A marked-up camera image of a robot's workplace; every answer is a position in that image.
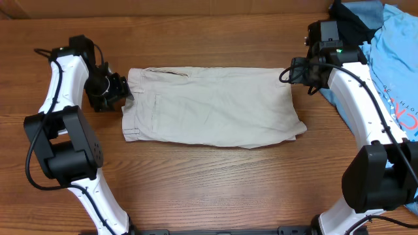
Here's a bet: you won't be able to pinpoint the beige shorts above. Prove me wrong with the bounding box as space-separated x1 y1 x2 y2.
122 67 307 149

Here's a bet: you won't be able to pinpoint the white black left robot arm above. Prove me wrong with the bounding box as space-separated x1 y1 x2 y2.
24 35 137 234

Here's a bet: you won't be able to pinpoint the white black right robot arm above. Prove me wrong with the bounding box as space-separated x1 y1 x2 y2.
278 21 417 234

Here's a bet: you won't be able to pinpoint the black garment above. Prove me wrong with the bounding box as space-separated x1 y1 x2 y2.
329 0 383 46

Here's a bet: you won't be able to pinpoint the light blue t-shirt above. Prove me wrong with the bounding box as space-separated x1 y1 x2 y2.
356 1 417 142

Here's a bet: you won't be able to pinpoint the blue denim jeans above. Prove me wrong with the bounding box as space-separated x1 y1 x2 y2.
318 0 418 216

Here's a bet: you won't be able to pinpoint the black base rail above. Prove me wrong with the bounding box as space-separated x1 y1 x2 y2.
129 225 322 235

